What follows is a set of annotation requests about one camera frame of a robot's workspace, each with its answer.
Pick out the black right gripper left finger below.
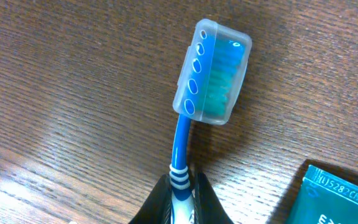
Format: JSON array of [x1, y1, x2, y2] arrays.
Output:
[[129, 174, 172, 224]]

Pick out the blue toothbrush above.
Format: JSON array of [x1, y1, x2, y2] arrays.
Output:
[[170, 19, 252, 223]]

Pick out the red white toothpaste tube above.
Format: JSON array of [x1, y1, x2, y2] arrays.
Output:
[[285, 165, 358, 224]]

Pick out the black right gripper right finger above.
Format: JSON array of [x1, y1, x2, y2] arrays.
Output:
[[195, 172, 233, 224]]

